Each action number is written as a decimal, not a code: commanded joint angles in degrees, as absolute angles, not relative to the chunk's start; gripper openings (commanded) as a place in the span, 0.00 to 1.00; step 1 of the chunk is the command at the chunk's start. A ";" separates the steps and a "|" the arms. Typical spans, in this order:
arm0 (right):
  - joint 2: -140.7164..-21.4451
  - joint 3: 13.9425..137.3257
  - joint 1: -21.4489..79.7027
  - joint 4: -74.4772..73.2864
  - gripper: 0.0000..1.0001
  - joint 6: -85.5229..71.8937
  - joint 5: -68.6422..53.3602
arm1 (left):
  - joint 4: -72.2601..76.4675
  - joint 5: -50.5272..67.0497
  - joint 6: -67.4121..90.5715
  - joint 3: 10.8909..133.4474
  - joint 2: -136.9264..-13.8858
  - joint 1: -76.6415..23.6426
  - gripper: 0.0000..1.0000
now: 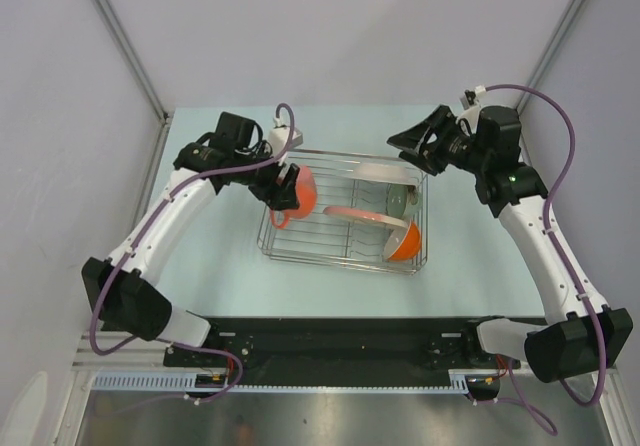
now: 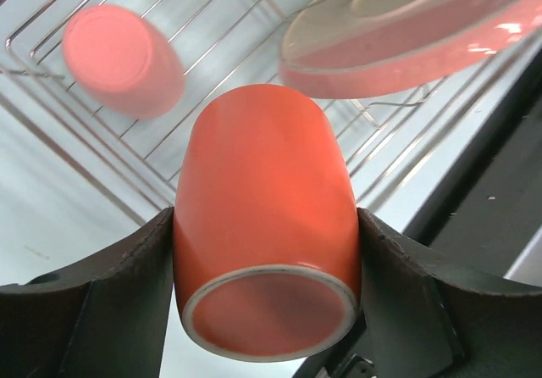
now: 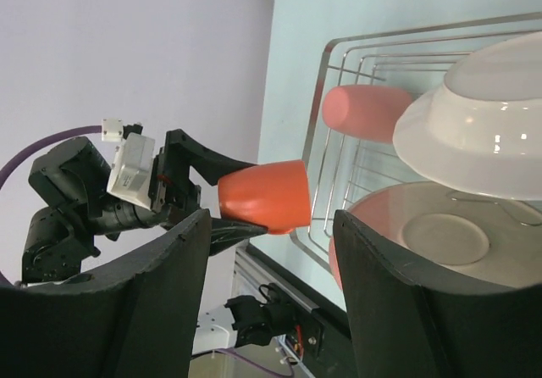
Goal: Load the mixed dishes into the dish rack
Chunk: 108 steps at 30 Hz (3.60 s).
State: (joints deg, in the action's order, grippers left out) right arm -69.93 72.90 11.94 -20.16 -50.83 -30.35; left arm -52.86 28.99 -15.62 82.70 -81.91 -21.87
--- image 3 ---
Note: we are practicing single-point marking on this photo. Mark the orange mug with handle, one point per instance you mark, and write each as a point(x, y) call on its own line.
point(276, 196)

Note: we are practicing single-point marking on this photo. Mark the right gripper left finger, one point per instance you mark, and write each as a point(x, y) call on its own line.
point(132, 317)

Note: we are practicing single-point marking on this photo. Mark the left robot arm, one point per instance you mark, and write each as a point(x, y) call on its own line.
point(85, 196)

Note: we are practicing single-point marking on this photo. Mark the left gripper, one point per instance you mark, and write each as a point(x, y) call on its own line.
point(175, 196)

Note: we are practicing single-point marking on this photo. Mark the metal wire dish rack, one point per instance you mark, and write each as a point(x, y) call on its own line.
point(342, 168)

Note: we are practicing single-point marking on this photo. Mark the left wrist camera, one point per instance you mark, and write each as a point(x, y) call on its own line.
point(131, 170)

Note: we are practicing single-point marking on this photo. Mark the cream and pink plate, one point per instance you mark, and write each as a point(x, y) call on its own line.
point(493, 240)

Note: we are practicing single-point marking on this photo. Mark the pink plastic cup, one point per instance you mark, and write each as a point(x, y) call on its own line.
point(366, 112)

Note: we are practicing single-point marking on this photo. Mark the white deep plate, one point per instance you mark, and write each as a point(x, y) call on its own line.
point(479, 131)

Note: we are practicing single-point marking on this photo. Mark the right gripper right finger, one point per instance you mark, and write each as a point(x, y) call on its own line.
point(410, 317)

